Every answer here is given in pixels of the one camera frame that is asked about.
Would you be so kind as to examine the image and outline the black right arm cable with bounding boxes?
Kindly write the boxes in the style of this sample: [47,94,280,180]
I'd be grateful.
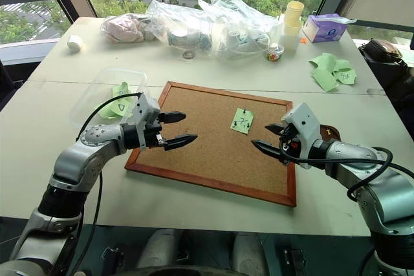
[279,145,414,201]

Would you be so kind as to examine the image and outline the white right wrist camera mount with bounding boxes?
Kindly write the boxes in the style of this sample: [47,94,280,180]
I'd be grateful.
[280,102,322,170]

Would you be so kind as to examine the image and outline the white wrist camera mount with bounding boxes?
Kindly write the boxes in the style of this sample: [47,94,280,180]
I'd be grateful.
[280,102,322,170]
[131,92,162,151]

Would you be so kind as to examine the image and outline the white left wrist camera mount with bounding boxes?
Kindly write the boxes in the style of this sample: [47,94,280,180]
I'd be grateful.
[131,92,162,151]

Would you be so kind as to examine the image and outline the small crumpled green note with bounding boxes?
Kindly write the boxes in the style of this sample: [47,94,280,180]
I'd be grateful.
[111,82,131,98]

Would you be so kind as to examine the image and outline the brown round dish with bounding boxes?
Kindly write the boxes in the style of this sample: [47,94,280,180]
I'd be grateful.
[318,123,344,143]

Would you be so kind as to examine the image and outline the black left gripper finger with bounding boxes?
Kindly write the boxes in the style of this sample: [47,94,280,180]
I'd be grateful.
[164,133,199,152]
[160,111,187,125]

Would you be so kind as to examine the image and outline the green note with triangle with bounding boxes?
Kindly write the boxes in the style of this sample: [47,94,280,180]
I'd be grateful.
[94,96,135,120]

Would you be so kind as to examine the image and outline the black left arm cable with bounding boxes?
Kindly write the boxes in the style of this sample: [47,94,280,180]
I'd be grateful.
[73,92,143,276]

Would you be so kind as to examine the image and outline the large plain green note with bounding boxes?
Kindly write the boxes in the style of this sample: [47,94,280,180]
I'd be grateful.
[310,67,340,93]

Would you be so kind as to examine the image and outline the white rounded robot leg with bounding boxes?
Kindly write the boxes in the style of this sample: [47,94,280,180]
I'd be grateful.
[232,231,270,276]
[135,228,182,271]

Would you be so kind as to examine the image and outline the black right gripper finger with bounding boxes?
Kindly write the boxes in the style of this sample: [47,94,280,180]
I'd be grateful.
[251,140,281,162]
[265,123,286,136]

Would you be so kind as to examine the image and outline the pink cloth in bag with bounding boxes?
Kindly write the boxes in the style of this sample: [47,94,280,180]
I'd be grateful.
[100,13,153,45]

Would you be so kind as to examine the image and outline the cream paper cup stack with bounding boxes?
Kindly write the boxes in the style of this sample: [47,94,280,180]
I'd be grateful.
[283,1,306,37]

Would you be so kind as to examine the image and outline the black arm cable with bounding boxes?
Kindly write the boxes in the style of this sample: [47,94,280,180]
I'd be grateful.
[279,145,414,201]
[73,92,143,276]

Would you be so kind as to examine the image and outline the black bag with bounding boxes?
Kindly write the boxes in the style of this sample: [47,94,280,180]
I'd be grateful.
[358,37,409,67]

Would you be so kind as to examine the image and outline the wood framed cork board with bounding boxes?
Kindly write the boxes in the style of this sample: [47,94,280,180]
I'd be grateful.
[124,81,298,208]

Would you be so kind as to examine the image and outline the dark rounded robot torso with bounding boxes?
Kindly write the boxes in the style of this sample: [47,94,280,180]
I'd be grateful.
[111,264,259,276]

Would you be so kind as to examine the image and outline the white tape roll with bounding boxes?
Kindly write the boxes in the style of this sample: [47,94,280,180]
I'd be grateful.
[67,34,83,54]

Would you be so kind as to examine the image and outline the black table clamp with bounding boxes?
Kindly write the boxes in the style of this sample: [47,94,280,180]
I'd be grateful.
[101,246,125,270]
[280,246,307,271]

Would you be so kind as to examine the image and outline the green sticky note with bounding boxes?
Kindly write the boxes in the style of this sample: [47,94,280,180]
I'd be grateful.
[230,107,255,135]

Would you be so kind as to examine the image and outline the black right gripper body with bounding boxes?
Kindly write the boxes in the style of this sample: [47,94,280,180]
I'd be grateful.
[278,123,304,165]

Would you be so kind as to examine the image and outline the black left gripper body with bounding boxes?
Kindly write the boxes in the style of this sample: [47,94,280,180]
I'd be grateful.
[142,113,167,149]

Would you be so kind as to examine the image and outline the clear plastic container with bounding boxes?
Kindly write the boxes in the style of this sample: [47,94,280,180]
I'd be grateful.
[68,67,148,129]

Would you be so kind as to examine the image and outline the purple tissue box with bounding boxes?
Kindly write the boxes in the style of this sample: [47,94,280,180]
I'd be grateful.
[301,13,357,44]

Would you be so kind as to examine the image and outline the clear plastic bags pile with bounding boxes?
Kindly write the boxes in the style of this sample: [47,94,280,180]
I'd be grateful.
[144,0,279,61]

